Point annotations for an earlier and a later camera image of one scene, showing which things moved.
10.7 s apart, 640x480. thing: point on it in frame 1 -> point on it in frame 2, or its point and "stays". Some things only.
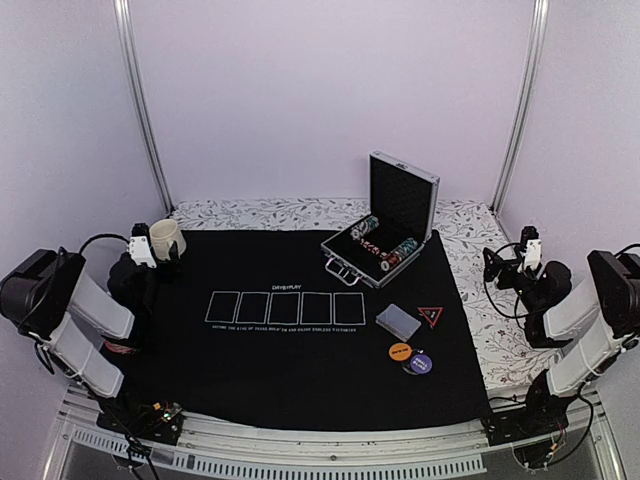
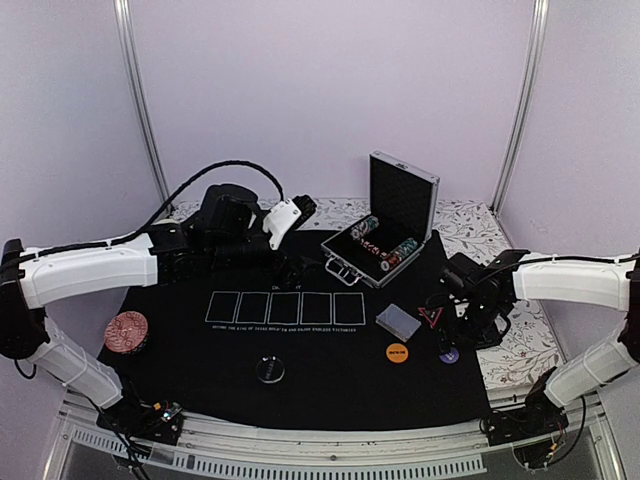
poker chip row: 404,249 stays
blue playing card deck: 398,322 stays
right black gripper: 510,267 -> 491,338
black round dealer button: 406,365 -> 270,369
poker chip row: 365,227 stays
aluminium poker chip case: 404,201 stays
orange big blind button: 400,351 stays
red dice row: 372,248 stays
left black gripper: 168,274 -> 297,271
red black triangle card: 431,314 stays
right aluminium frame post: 526,106 stays
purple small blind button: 421,364 -> 450,357
